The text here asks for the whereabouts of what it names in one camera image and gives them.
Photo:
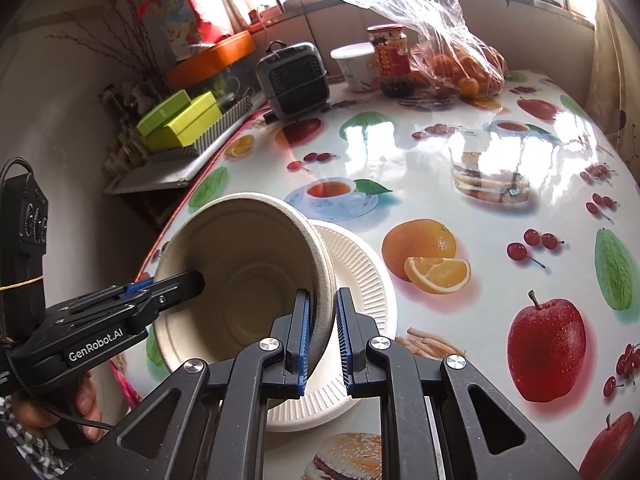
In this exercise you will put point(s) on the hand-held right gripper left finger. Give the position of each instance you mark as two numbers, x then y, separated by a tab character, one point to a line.
302	340

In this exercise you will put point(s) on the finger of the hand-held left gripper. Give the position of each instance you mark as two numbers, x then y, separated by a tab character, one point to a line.
180	287
137	288

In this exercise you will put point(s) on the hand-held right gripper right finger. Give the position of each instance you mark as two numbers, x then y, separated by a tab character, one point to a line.
345	340

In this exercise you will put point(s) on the white paper plate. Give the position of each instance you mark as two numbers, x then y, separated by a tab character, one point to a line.
360	300

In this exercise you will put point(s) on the person's left hand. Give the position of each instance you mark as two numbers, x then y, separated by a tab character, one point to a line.
89	402

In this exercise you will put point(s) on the yellow rubber band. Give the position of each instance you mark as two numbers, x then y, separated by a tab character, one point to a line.
22	284

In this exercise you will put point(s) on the grey flat board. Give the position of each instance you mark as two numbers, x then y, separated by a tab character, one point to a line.
150	177

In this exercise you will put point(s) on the grey striped tray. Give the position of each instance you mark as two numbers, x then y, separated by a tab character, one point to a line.
220	125

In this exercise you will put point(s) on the clear glass jar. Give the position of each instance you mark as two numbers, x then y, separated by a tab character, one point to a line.
227	85

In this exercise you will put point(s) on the orange round box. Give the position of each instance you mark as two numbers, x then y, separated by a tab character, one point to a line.
215	57

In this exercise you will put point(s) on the dried branches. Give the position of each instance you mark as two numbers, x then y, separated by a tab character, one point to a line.
115	40

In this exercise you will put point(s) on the small grey heater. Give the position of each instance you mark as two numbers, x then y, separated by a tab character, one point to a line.
295	80

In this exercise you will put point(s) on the white plastic tub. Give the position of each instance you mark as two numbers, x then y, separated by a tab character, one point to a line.
355	67

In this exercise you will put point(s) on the red printed gift bag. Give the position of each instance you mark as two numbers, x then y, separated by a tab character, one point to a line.
190	10

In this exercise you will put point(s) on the glass jar with red label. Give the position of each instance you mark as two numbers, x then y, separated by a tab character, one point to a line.
390	60

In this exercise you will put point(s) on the pile of oranges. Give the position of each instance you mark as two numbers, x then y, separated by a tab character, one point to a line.
465	70

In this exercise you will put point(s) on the clear plastic bag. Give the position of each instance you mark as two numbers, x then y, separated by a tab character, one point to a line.
430	20

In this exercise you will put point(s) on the heart-print curtain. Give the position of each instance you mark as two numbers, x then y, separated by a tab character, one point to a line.
615	85

